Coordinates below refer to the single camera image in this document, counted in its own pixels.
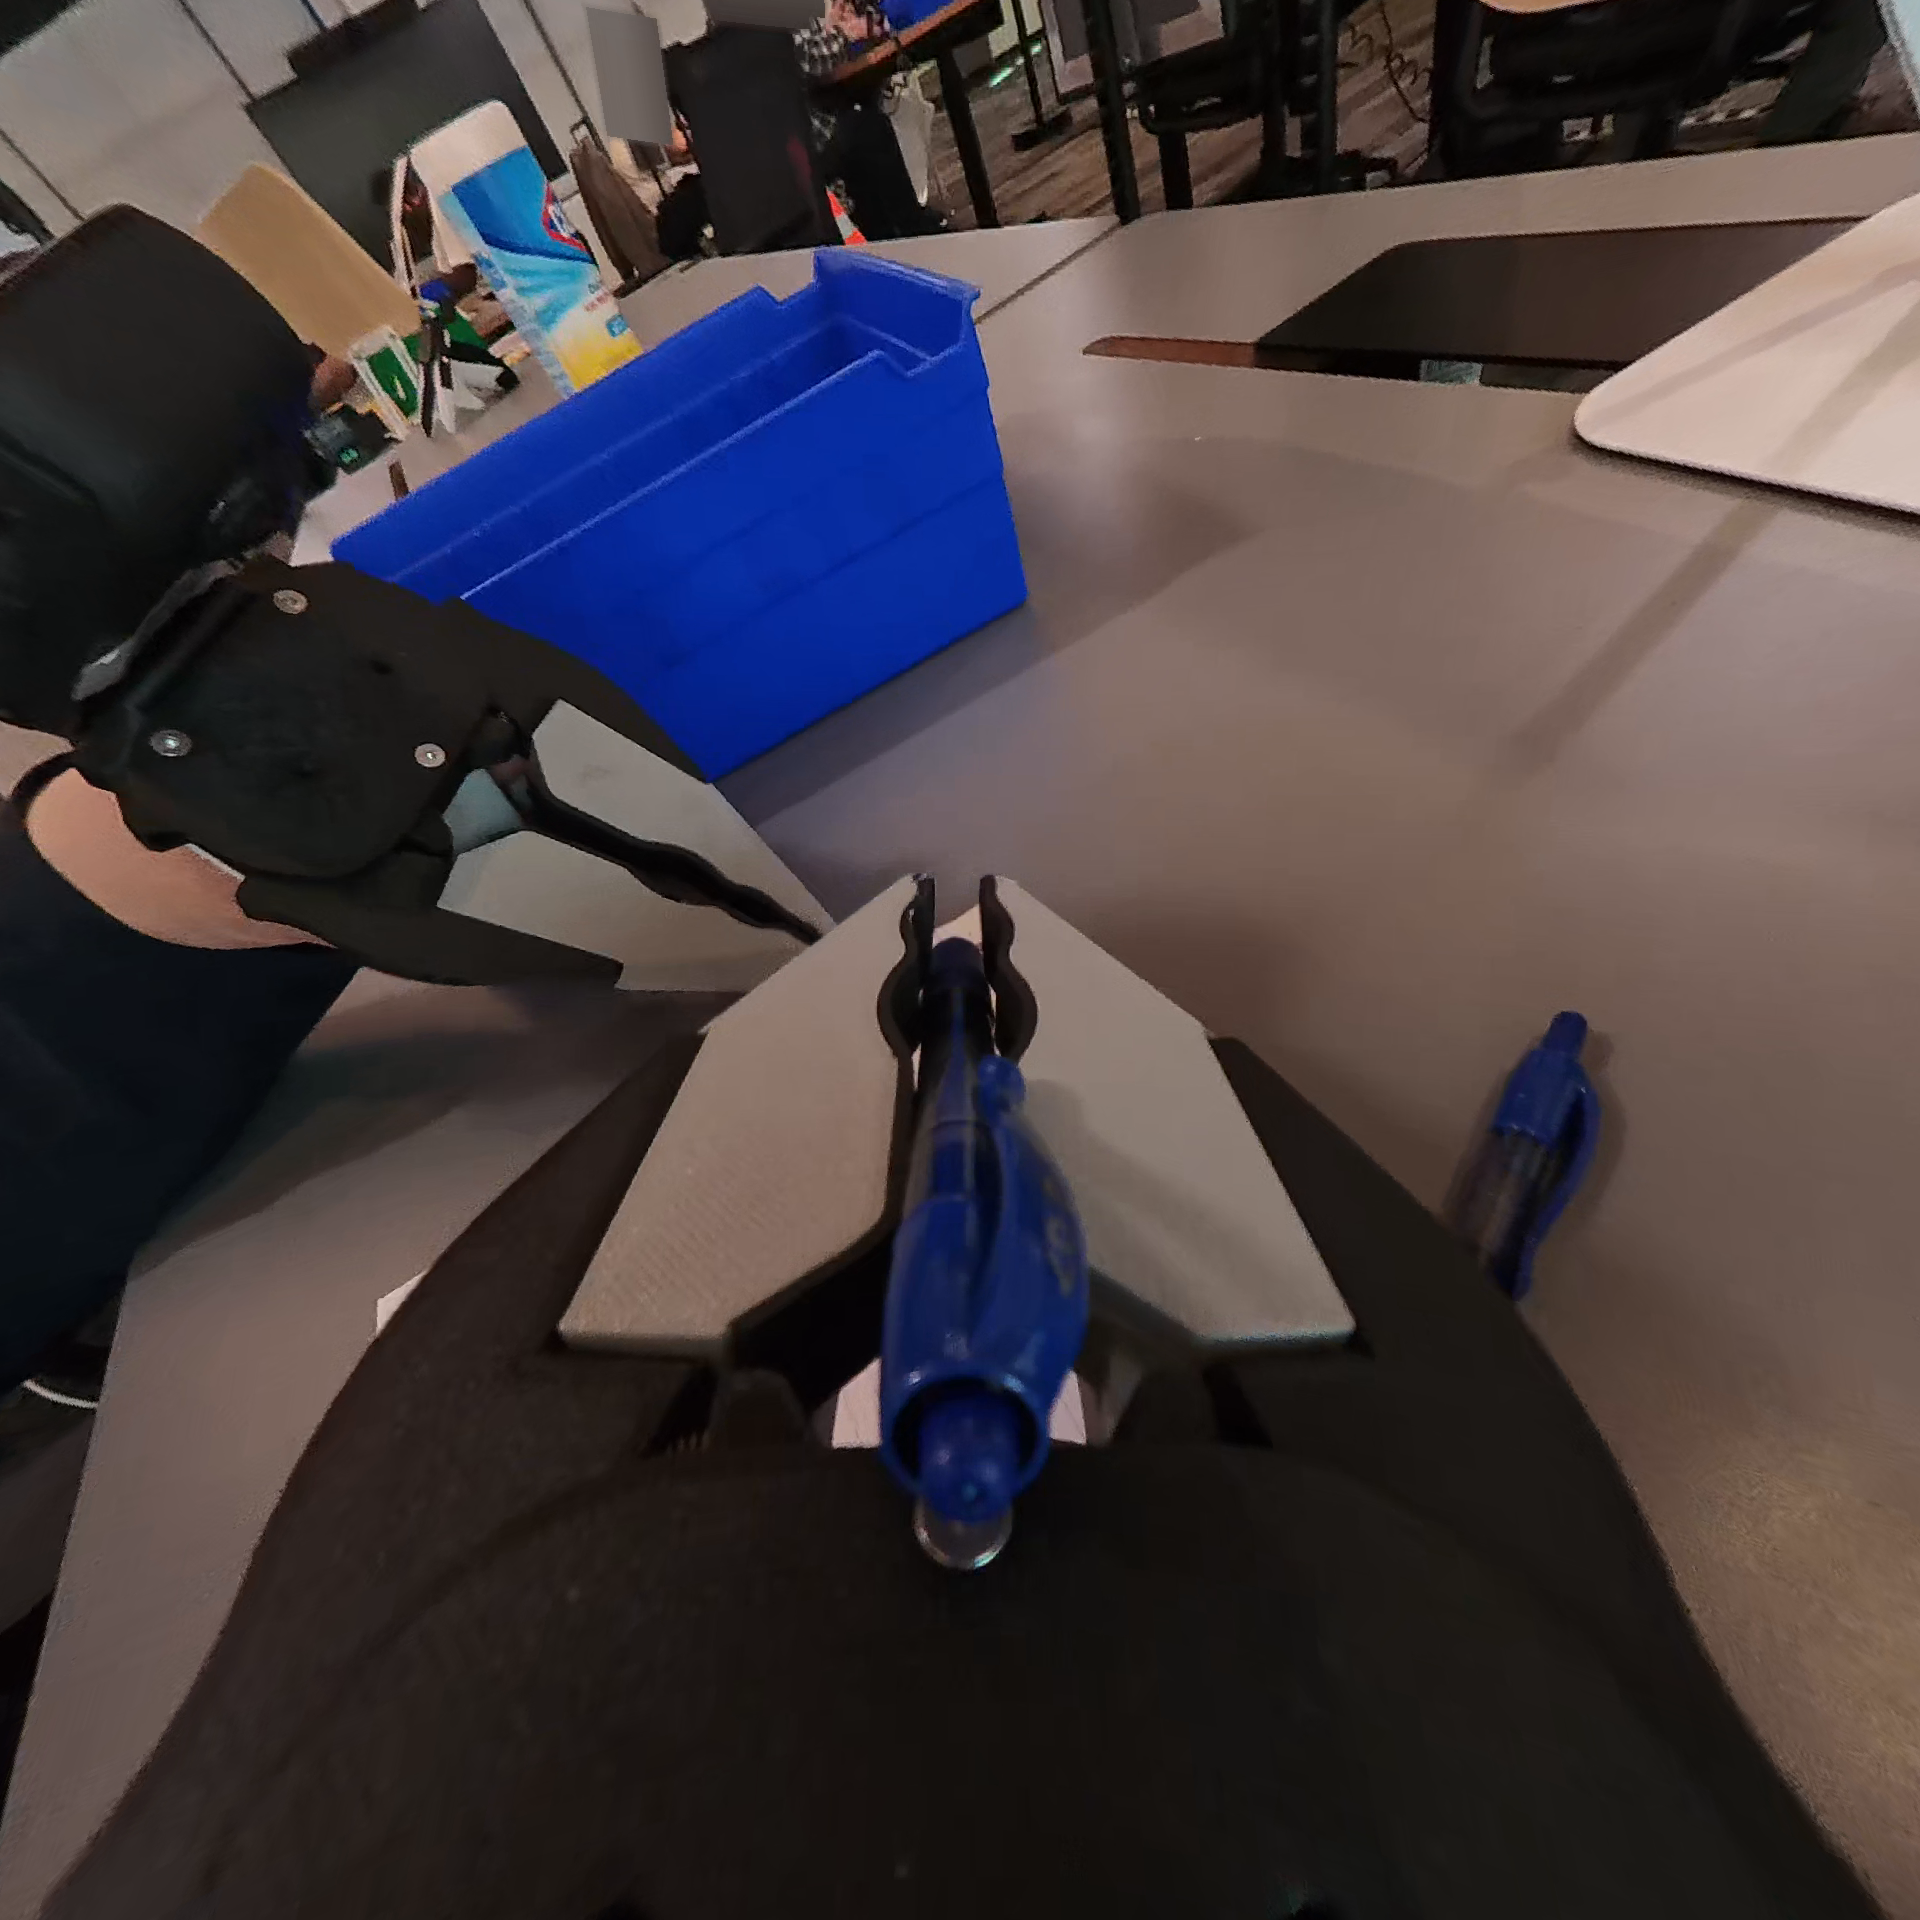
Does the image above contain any person's left forearm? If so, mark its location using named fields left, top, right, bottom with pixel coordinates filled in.
left=0, top=816, right=366, bottom=1400

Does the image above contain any background office table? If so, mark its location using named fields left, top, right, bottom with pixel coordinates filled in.
left=832, top=0, right=1010, bottom=230

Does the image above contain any blue retractable pen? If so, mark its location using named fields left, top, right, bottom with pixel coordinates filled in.
left=1449, top=1010, right=1605, bottom=1302
left=876, top=937, right=1092, bottom=1570

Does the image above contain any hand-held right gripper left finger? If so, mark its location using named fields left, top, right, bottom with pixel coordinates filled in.
left=558, top=877, right=937, bottom=1345

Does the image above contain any black office chair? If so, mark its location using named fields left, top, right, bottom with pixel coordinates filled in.
left=665, top=26, right=847, bottom=255

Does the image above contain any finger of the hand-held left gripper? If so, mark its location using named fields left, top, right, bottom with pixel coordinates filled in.
left=482, top=702, right=837, bottom=949
left=435, top=811, right=821, bottom=997

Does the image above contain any person's left hand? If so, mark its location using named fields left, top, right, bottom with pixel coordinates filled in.
left=26, top=769, right=328, bottom=959

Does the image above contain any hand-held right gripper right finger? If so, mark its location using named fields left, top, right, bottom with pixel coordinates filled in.
left=978, top=874, right=1356, bottom=1348

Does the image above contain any black monitor screen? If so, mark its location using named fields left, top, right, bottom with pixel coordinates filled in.
left=245, top=0, right=572, bottom=230

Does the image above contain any blue plastic bin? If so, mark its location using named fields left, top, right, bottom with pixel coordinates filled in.
left=332, top=247, right=1032, bottom=785

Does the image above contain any cleaning wipes canister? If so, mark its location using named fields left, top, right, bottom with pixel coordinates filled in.
left=432, top=142, right=648, bottom=397

